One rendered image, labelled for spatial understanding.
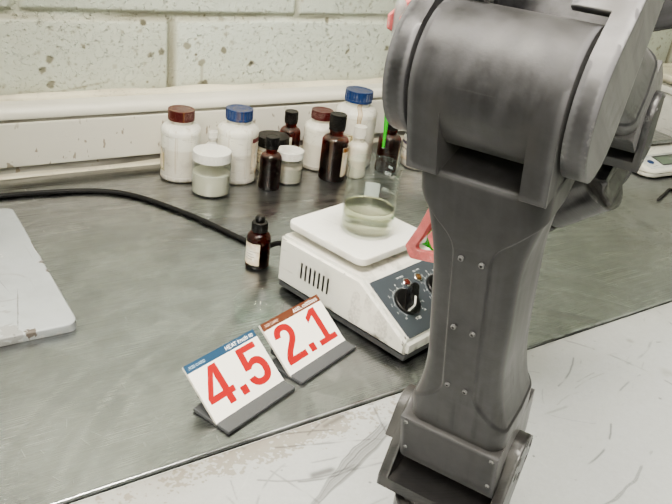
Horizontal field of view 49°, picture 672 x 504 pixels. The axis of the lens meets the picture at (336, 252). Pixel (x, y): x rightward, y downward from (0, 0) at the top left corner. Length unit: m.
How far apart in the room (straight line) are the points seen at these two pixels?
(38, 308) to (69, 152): 0.40
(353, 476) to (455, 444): 0.18
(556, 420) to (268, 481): 0.29
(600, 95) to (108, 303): 0.64
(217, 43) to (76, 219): 0.40
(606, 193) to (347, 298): 0.32
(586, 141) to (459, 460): 0.25
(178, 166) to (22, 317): 0.42
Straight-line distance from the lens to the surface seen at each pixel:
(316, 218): 0.85
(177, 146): 1.13
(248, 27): 1.27
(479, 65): 0.31
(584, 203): 0.59
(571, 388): 0.81
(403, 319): 0.77
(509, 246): 0.35
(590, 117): 0.29
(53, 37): 1.17
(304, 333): 0.76
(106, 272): 0.90
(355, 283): 0.78
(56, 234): 0.99
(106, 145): 1.18
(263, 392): 0.71
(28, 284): 0.87
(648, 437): 0.79
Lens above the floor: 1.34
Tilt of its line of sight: 27 degrees down
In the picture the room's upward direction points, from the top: 8 degrees clockwise
